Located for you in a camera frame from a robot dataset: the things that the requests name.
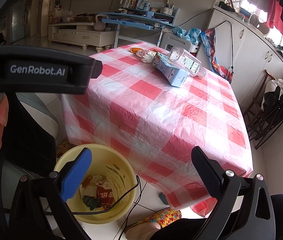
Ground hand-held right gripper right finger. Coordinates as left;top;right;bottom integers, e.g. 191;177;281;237
191;146;277;240

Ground clear plastic bottle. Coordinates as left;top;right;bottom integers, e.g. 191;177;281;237
168;46;208;79

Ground black cable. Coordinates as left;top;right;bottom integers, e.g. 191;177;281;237
43;175;142;240

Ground colourful knitted slipper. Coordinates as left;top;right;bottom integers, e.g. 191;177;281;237
125;208;182;240
56;138;70;156

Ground wooden chair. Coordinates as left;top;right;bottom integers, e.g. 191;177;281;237
243;69;274;130

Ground white dotted glove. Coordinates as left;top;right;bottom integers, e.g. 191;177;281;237
135;50;158;64

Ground red hanging garment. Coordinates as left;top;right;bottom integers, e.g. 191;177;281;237
265;0;283;46

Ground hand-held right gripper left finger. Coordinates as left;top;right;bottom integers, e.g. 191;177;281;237
14;147;92;240

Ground colourful printed bag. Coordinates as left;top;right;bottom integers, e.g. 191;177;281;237
201;20;235;83

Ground pink kettlebell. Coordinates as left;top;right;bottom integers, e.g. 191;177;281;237
94;14;107;32

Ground blue study desk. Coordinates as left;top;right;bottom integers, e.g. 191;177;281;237
99;7;181;49

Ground yellow plastic bucket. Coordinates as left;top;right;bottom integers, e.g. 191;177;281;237
54;144;140;224

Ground white sack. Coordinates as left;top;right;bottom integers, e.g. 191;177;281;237
268;78;283;93

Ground blue patterned cloth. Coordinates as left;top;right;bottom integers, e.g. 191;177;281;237
173;26;203;46

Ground clear plastic bag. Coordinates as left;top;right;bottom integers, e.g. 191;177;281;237
61;10;74;22

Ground cream television cabinet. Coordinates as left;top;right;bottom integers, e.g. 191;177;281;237
48;21;116;53

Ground white cabinet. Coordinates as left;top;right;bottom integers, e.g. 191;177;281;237
198;5;283;108

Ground person's left leg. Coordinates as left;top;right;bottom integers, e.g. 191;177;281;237
4;92;57;180

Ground pile of sneakers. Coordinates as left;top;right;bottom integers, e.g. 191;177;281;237
266;37;283;59

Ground pink checked tablecloth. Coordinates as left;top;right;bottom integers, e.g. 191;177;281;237
61;41;254;218

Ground white plastic stool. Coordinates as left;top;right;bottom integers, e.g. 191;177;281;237
159;33;199;53

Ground black folding chair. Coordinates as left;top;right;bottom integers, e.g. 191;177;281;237
248;86;283;150

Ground light blue carton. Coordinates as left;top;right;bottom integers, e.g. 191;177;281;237
153;52;191;88

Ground red snack bag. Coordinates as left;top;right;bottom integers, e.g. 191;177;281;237
95;182;115;209

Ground black shoes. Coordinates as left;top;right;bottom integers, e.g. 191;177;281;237
218;1;237;12

